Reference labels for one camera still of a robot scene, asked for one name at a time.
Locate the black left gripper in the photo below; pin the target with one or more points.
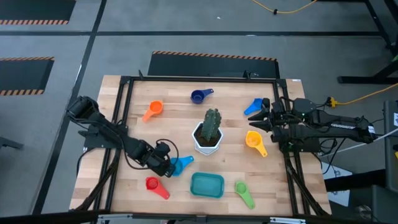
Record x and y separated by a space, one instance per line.
160 163

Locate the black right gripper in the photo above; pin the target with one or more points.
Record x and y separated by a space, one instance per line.
278 124

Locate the blue measuring cup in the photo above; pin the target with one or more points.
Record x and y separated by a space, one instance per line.
255 105

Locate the yellow measuring cup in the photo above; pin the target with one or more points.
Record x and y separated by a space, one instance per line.
253 139

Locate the red measuring cup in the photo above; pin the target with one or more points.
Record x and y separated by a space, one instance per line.
152 183

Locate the cyan measuring cup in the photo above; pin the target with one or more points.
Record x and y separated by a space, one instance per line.
186 161

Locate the teal plastic basket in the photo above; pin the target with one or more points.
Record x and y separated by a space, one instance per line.
206 185

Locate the orange measuring cup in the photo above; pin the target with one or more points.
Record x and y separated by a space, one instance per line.
155 108

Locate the green measuring cup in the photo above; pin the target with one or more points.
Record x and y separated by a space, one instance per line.
241 188

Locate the navy measuring cup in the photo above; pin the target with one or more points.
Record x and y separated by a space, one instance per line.
197 96

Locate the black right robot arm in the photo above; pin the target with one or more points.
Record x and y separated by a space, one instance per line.
329 127

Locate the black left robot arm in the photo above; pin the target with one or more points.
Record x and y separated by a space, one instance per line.
102 126

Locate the white hexagonal plant pot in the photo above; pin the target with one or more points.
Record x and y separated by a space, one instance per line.
206 149

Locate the green cactus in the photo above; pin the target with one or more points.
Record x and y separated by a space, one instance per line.
211 124

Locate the large black hazard-striped floor mat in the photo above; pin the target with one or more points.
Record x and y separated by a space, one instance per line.
211 67

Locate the white sheet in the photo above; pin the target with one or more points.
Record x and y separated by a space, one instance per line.
342 196

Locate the black metal stand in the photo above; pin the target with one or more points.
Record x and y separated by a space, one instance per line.
363 80

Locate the black floor bar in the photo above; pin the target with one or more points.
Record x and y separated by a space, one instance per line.
354 182

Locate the black crossbar with silver brackets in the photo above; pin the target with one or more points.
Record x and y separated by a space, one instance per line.
46 217

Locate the grey cabinet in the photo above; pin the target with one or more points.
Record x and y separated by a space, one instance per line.
391 149

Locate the dark grey box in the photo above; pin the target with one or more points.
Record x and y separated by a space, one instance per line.
379 202

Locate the dark furniture leg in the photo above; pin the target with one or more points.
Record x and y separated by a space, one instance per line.
9 143

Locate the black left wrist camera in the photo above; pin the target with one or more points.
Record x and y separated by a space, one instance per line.
162 148

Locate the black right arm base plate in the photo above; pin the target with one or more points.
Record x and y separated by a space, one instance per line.
311 146

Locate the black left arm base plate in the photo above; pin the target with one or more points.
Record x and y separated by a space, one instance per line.
93 143

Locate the black aluminium table frame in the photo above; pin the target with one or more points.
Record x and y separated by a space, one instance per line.
202 79

